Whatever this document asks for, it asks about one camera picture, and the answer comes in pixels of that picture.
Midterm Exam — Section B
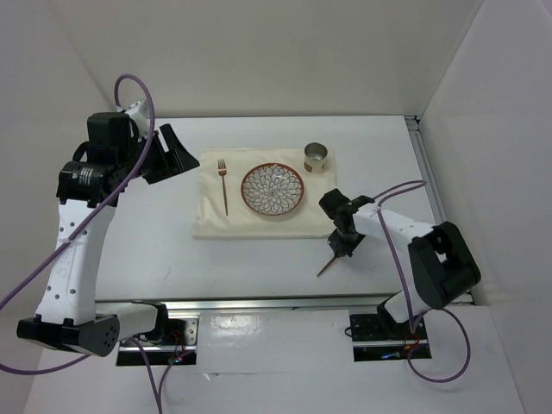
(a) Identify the aluminium rail right side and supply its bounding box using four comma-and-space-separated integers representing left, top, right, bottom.
405, 116, 448, 223

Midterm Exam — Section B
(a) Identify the metal cup with band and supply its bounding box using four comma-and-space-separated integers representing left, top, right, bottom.
304, 142, 329, 173

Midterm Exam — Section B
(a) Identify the aluminium rail front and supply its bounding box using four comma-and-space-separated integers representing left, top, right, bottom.
94, 292, 475, 314

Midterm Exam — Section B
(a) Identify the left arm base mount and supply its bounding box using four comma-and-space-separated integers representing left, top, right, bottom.
116, 314, 199, 367

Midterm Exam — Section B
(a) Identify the cream cloth placemat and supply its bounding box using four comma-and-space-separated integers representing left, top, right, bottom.
193, 147, 336, 240

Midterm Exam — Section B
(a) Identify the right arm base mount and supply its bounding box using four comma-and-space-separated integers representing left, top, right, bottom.
344, 314, 432, 362

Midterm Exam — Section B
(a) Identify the aluminium rail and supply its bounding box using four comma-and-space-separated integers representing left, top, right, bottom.
405, 116, 448, 223
94, 292, 475, 314

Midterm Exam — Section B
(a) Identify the patterned ceramic plate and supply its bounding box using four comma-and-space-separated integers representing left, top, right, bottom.
240, 162, 305, 216

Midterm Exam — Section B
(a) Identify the copper fork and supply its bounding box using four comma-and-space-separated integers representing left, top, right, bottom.
217, 159, 229, 216

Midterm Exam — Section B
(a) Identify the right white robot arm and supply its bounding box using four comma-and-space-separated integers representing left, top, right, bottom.
318, 189, 481, 338

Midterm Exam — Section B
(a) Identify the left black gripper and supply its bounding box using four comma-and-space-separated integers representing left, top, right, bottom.
117, 122, 199, 185

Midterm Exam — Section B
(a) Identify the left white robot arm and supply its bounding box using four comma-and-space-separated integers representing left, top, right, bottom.
16, 100, 199, 357

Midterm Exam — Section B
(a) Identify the copper knife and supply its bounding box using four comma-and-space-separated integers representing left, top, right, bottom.
317, 255, 339, 277

